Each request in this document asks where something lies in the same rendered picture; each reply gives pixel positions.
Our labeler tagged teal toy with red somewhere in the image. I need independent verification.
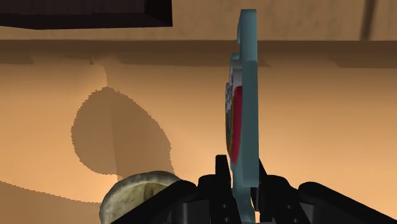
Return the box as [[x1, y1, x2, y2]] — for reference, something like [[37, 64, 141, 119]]
[[225, 8, 260, 223]]

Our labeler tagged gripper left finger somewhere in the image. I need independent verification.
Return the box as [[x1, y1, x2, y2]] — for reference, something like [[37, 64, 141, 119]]
[[112, 154, 241, 224]]

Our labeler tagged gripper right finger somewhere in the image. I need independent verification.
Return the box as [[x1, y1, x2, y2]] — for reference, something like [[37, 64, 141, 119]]
[[250, 158, 397, 224]]

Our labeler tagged pale beige round bowl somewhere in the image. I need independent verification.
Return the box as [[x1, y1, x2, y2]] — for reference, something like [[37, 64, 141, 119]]
[[99, 170, 182, 224]]

